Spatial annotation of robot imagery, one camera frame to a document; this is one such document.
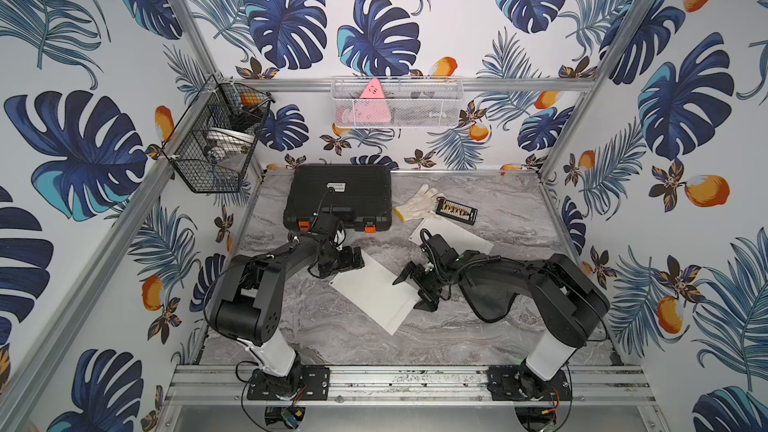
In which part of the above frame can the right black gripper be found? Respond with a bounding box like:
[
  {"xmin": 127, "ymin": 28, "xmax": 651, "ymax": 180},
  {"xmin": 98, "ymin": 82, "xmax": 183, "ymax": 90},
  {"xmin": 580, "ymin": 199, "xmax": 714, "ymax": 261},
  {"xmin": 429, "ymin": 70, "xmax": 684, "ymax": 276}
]
[{"xmin": 389, "ymin": 260, "xmax": 446, "ymax": 309}]

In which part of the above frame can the white drawing tablet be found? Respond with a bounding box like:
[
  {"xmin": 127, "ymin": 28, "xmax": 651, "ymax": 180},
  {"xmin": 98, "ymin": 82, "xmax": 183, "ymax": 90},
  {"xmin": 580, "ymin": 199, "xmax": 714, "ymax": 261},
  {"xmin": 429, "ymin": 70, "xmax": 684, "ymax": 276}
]
[
  {"xmin": 330, "ymin": 252, "xmax": 420, "ymax": 335},
  {"xmin": 409, "ymin": 215, "xmax": 493, "ymax": 254}
]

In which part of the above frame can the grey blue wiping cloth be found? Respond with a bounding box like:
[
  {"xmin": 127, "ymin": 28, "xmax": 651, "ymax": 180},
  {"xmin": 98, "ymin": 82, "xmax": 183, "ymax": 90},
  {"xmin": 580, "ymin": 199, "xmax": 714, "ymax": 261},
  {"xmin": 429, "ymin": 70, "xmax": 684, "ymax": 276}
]
[{"xmin": 460, "ymin": 279, "xmax": 530, "ymax": 323}]

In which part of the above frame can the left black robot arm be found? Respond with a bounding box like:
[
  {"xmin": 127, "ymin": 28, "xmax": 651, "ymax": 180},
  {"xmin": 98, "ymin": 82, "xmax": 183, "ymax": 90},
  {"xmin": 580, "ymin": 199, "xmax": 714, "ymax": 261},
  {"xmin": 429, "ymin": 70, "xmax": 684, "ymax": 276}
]
[{"xmin": 202, "ymin": 205, "xmax": 364, "ymax": 399}]

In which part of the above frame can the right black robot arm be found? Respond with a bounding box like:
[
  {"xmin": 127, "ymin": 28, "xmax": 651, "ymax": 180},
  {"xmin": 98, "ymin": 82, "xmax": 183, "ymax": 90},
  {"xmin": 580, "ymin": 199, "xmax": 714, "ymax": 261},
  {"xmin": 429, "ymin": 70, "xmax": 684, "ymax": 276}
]
[{"xmin": 394, "ymin": 229, "xmax": 610, "ymax": 402}]

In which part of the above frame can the black plastic tool case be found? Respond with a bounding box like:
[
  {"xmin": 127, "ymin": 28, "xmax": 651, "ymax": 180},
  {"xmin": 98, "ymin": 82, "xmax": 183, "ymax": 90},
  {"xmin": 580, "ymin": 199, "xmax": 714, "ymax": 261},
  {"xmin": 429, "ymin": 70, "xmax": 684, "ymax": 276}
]
[{"xmin": 283, "ymin": 164, "xmax": 393, "ymax": 233}]

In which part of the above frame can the white knit work glove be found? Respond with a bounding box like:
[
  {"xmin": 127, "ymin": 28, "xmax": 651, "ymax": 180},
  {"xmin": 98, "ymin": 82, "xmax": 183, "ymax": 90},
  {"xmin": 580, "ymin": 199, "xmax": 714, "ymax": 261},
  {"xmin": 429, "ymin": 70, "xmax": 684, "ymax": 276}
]
[{"xmin": 393, "ymin": 184, "xmax": 445, "ymax": 222}]

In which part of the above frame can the black screwdriver bit box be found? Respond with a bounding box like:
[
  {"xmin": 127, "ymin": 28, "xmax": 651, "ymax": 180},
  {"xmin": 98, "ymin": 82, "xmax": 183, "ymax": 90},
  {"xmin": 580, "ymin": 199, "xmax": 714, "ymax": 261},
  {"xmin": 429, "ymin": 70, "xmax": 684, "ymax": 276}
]
[{"xmin": 435, "ymin": 197, "xmax": 478, "ymax": 226}]

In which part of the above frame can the pink triangular paper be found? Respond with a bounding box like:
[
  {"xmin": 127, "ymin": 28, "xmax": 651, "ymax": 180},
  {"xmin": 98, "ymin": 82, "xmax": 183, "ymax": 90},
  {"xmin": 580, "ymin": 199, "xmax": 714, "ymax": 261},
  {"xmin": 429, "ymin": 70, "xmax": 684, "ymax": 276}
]
[{"xmin": 351, "ymin": 78, "xmax": 392, "ymax": 126}]

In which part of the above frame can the silver object in basket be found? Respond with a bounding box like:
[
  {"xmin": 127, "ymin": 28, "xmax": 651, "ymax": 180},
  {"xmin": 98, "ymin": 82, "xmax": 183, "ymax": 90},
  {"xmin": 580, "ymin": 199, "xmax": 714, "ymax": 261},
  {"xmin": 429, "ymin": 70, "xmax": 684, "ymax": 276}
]
[{"xmin": 203, "ymin": 128, "xmax": 255, "ymax": 164}]

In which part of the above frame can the clear mesh wall shelf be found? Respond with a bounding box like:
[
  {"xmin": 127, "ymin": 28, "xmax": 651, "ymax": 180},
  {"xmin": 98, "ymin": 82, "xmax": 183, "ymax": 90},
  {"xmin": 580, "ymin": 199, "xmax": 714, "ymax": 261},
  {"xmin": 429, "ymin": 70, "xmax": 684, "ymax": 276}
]
[{"xmin": 330, "ymin": 77, "xmax": 466, "ymax": 128}]

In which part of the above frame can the black wire basket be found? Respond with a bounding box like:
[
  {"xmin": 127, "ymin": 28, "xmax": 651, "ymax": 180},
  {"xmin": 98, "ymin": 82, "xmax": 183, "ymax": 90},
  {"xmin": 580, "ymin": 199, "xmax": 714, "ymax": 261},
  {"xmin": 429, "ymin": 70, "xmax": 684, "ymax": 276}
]
[{"xmin": 161, "ymin": 75, "xmax": 274, "ymax": 194}]

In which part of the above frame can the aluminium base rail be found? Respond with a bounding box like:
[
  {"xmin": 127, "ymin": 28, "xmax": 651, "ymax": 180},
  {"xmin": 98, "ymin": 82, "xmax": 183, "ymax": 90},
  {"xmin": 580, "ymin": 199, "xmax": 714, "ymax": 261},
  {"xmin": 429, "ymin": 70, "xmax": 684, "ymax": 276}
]
[{"xmin": 165, "ymin": 365, "xmax": 656, "ymax": 407}]

